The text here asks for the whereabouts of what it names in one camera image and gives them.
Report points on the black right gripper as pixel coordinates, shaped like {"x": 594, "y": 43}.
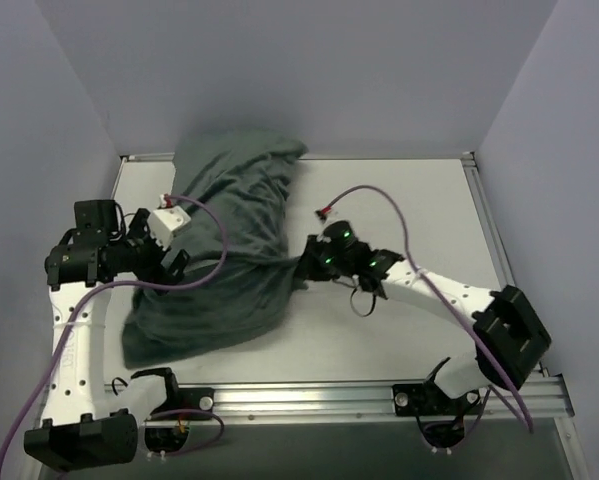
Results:
{"x": 310, "y": 263}

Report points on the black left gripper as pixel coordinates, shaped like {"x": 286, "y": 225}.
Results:
{"x": 160, "y": 265}

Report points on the grey green pillowcase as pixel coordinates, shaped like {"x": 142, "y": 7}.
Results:
{"x": 244, "y": 178}

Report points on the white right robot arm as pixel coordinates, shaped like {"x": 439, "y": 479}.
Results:
{"x": 509, "y": 338}

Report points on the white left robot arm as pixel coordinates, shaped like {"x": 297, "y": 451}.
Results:
{"x": 81, "y": 427}

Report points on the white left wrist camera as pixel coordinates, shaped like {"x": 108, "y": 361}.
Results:
{"x": 165, "y": 224}

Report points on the aluminium back rail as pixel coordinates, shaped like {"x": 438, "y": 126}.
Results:
{"x": 379, "y": 156}

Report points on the aluminium rail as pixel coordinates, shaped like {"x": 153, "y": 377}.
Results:
{"x": 328, "y": 402}
{"x": 379, "y": 156}
{"x": 496, "y": 248}

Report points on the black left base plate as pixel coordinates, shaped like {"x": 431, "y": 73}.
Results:
{"x": 200, "y": 398}

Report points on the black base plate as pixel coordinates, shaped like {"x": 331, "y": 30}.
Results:
{"x": 428, "y": 400}
{"x": 200, "y": 398}

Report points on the aluminium front rail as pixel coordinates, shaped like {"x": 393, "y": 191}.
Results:
{"x": 328, "y": 402}

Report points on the aluminium right side rail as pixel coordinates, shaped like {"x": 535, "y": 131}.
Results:
{"x": 496, "y": 248}

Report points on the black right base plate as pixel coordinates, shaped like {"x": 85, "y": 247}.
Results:
{"x": 428, "y": 400}

